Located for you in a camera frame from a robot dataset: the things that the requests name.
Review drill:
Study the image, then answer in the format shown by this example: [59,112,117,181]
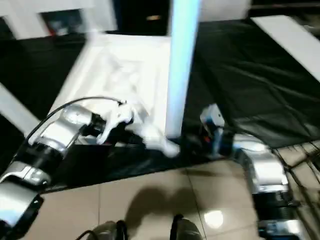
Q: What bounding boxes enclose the white leg with black mark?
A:
[166,0,201,140]

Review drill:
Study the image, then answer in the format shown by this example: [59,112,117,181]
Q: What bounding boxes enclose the white plastic table top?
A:
[46,32,181,158]

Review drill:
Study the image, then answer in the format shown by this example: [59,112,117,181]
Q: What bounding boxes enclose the white plastic table leg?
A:
[0,82,42,135]
[74,0,101,51]

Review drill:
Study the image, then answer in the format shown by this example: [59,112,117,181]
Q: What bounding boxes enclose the black work mat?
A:
[0,18,320,193]

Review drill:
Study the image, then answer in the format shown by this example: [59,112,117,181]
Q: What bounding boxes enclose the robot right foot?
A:
[171,213,201,240]

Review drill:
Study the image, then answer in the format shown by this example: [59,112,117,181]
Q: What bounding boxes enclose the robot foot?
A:
[171,213,201,240]
[79,219,127,240]

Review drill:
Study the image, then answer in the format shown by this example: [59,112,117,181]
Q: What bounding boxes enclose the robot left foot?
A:
[79,219,127,240]

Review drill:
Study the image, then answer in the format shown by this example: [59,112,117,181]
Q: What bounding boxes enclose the white flat board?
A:
[250,15,320,82]

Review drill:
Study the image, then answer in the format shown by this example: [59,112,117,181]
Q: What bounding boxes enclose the white sideboard with glass doors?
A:
[0,0,120,40]

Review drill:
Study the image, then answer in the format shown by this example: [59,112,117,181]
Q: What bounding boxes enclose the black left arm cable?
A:
[23,96,128,146]

